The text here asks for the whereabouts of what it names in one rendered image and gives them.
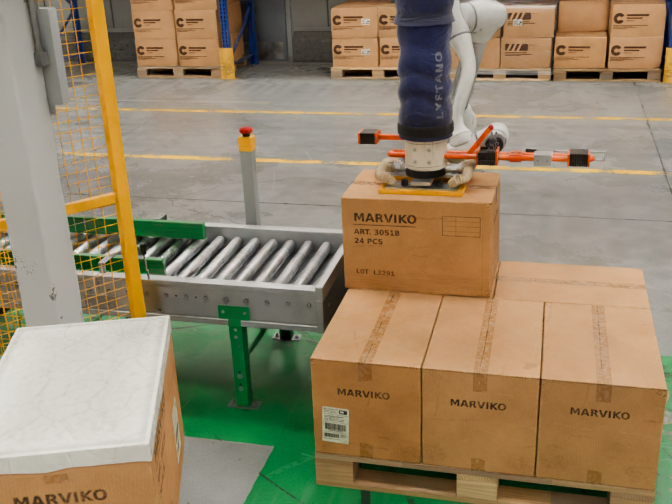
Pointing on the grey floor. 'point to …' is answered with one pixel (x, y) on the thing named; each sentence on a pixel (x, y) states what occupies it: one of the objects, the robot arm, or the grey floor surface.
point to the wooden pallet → (334, 470)
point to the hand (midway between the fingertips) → (491, 155)
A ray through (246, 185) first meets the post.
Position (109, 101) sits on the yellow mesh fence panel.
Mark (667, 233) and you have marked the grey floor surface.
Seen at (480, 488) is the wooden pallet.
